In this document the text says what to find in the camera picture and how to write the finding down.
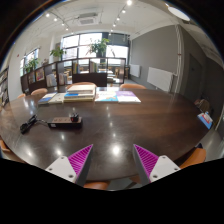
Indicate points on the black power strip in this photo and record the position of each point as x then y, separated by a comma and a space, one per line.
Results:
64, 123

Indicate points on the orange chair left back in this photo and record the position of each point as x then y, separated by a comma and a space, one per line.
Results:
39, 91

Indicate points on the box with blue items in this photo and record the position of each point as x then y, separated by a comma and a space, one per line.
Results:
206, 119

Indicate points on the dark wooden bookshelf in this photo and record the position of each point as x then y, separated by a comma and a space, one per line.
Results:
99, 70

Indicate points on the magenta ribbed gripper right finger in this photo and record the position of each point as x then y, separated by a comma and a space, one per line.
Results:
152, 167

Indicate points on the orange chair near right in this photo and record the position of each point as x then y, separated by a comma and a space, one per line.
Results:
197, 157

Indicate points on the orange chair right back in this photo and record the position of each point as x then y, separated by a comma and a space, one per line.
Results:
132, 86

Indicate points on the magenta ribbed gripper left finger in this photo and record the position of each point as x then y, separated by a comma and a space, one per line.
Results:
73, 168

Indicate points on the pale green book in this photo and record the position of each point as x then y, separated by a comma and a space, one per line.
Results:
57, 99

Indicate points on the purple magazine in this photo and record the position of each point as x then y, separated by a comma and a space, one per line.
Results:
127, 97

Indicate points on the white and teal magazine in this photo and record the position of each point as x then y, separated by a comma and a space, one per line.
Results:
106, 96

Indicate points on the potted plant far left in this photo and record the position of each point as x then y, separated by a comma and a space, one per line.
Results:
31, 65

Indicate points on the blue book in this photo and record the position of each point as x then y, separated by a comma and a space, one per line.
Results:
46, 98

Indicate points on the small white radiator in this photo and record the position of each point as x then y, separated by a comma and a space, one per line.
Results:
135, 70

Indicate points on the potted plant on shelf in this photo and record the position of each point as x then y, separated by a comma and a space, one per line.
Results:
99, 47

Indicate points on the white wall radiator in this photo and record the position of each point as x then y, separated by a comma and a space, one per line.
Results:
160, 78

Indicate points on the orange chair near bottom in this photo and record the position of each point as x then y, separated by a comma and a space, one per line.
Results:
99, 185

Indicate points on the stack of books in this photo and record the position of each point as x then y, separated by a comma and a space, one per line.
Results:
80, 93

